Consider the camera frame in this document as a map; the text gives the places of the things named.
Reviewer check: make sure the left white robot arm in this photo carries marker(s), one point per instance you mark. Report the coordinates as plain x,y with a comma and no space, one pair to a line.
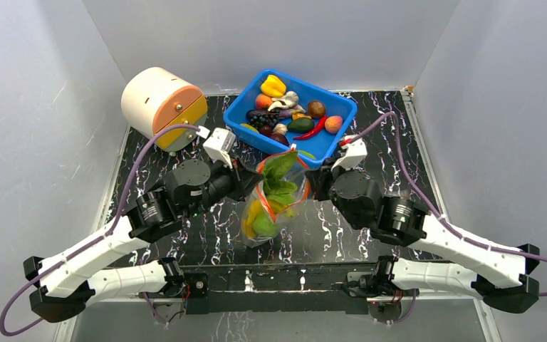
80,276

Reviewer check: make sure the light green toy fruit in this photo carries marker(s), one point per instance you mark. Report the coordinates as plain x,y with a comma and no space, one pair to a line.
264,227

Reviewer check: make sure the toy mushroom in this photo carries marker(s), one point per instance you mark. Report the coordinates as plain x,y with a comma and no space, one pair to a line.
280,129

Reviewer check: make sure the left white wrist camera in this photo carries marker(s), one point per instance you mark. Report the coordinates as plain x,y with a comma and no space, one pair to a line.
218,146

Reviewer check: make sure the yellow green toy mango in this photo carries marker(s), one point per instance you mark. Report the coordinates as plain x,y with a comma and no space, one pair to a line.
249,127

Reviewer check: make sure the orange toy food piece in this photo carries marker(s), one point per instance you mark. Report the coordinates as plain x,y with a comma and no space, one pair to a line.
297,116

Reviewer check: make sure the yellow toy bell pepper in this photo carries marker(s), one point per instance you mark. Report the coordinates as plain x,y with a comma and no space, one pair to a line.
273,86

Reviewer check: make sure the blue plastic bin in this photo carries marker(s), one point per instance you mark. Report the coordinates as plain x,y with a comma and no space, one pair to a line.
321,147

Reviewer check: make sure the dark red toy onion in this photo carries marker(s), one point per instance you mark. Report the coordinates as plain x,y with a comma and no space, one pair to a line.
280,138

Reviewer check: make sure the dark purple toy grapes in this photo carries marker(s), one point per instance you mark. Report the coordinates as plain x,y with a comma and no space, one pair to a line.
258,118

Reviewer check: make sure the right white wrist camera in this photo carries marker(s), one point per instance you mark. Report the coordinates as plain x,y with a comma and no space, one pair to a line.
352,152

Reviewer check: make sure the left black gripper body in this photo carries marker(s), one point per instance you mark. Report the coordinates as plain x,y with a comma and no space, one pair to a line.
226,182

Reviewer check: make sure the dark red toy plum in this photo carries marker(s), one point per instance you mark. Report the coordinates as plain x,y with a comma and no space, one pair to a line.
266,130

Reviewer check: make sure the green toy leaf vegetable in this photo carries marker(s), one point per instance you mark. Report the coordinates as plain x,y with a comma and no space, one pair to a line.
278,191

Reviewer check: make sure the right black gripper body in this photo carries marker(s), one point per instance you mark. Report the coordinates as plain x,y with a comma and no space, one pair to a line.
319,179

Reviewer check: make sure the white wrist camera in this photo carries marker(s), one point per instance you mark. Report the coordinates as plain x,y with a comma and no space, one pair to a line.
352,152
218,146

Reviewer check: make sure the toy peach left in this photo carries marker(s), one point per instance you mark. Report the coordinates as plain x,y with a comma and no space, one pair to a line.
263,102

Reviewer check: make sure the yellow toy banana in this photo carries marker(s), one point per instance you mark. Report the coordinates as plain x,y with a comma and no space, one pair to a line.
252,211

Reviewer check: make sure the dark green toy avocado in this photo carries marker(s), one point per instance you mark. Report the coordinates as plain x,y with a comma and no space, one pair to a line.
301,125

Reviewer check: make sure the clear orange zip bag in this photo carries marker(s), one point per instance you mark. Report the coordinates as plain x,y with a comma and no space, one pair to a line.
288,216

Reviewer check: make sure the red toy chili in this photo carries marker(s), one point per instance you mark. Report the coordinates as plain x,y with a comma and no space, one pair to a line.
314,131

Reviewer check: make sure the toy peach right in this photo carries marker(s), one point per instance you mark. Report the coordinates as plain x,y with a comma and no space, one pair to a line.
333,124

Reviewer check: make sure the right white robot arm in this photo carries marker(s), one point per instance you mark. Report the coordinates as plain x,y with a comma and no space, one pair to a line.
499,276

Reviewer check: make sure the toy peach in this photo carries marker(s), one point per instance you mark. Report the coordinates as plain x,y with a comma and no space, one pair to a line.
333,124
263,102

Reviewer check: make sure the round cream drawer cabinet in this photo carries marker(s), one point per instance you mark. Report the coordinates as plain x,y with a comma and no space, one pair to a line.
155,99

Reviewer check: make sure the green toy lime slice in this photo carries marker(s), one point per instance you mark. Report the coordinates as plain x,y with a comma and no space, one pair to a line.
306,154

